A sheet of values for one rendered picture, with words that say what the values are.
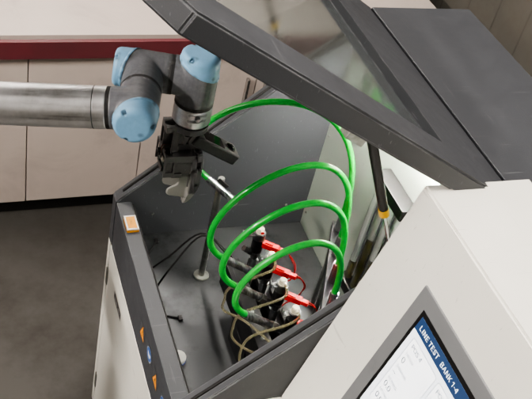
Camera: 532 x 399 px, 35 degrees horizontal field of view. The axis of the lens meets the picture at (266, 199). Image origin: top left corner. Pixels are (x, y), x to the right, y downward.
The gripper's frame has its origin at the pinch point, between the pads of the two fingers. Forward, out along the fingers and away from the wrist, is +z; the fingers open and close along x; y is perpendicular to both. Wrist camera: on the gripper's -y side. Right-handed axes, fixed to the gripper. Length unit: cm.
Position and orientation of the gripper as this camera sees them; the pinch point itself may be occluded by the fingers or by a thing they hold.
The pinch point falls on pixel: (187, 196)
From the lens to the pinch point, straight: 178.9
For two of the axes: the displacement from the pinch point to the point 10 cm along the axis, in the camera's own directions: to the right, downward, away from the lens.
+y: -9.3, 0.6, -3.6
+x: 3.1, 6.6, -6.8
